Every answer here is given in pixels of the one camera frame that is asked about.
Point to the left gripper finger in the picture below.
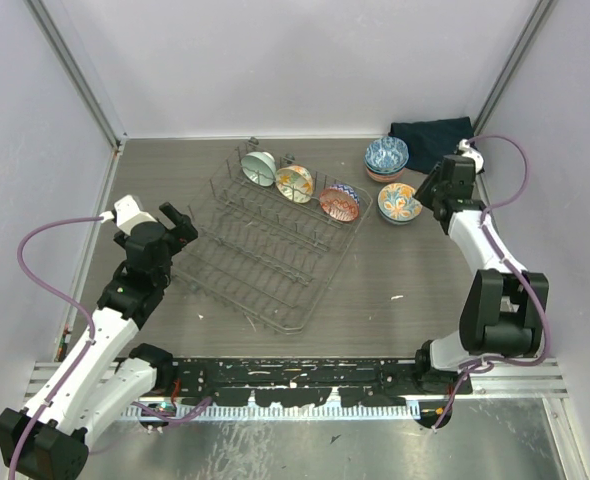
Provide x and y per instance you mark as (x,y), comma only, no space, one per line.
(185,232)
(176,217)

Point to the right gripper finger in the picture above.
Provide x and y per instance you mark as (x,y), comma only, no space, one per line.
(431,180)
(430,199)

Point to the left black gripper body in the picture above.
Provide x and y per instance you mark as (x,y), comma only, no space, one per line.
(166,277)

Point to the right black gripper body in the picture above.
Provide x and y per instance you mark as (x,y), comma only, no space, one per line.
(439,188)

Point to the yellow blue floral bowl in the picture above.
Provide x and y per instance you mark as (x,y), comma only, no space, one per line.
(396,200)

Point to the green leaf pattern bowl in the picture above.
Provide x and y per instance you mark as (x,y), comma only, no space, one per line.
(384,173)

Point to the blue white diamond bowl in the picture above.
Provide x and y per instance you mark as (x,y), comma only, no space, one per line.
(387,153)

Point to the red blue zigzag bowl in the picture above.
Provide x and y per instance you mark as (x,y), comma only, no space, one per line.
(340,202)

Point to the yellow bowl with leaves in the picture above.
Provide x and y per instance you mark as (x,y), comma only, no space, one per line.
(295,183)

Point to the orange floral bowl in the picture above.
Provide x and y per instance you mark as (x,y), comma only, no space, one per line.
(384,180)

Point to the blue floral bowl front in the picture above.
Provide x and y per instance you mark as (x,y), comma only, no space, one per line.
(370,175)

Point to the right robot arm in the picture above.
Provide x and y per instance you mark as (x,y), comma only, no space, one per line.
(504,315)

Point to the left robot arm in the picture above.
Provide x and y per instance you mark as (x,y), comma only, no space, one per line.
(52,435)

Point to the dark blue cloth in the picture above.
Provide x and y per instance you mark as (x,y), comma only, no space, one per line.
(428,141)

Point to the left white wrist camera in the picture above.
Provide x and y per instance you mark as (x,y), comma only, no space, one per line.
(126,214)

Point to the grey wire dish rack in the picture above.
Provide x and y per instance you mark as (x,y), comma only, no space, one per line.
(260,252)

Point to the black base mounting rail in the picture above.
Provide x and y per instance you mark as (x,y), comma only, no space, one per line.
(298,382)

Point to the white slotted cable duct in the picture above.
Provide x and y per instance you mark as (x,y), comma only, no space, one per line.
(332,410)

